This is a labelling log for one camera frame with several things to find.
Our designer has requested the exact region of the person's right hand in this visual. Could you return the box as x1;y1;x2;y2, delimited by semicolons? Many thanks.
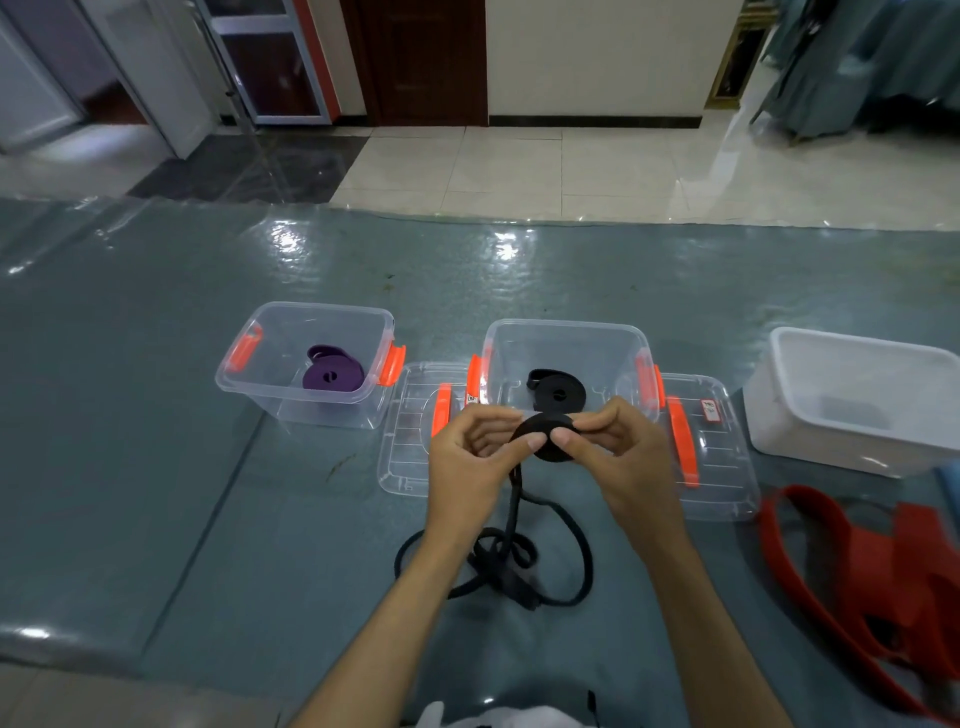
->
551;395;691;560

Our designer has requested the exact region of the person's left hand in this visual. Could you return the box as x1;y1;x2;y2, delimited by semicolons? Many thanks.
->
425;404;549;553

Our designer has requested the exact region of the narrow black resistance band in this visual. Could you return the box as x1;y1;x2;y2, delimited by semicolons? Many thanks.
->
393;412;595;613

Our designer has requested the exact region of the wide black resistance band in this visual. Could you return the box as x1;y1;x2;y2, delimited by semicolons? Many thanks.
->
524;367;589;412

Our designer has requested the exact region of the clear plastic storage box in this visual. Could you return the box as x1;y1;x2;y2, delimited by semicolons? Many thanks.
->
464;318;667;425
215;301;409;431

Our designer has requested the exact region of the purple resistance band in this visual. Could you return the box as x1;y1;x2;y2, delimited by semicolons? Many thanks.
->
302;354;367;391

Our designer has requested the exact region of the white plastic box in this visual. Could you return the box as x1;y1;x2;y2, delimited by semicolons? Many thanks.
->
742;326;960;480

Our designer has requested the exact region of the red resistance band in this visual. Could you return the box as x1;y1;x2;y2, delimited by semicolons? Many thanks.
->
758;485;960;721

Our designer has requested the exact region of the person's right forearm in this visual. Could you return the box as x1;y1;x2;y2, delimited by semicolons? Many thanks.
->
644;532;793;728

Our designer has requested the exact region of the person's left forearm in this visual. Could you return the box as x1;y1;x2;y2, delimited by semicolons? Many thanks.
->
288;524;466;728

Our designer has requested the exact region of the clear lid orange handle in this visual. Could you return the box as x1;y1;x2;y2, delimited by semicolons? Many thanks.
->
659;372;763;523
376;361;496;498

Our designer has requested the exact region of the person's white shirt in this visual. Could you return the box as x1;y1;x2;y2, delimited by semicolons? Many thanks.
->
416;703;598;728

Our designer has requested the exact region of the blue lid orange handle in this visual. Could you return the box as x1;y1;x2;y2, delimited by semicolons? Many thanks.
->
937;463;960;526

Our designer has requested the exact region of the teal felt table cover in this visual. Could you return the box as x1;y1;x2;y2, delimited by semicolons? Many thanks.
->
0;196;960;728

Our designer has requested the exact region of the dark brown wooden door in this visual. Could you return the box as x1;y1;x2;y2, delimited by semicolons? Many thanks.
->
339;0;489;127

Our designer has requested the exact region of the white framed glass door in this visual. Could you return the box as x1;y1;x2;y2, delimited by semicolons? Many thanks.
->
193;0;343;127

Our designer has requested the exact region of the narrow white door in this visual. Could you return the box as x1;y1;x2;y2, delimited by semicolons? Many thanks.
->
74;0;219;160

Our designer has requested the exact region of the white open door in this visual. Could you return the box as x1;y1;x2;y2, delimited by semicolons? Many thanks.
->
0;7;88;154

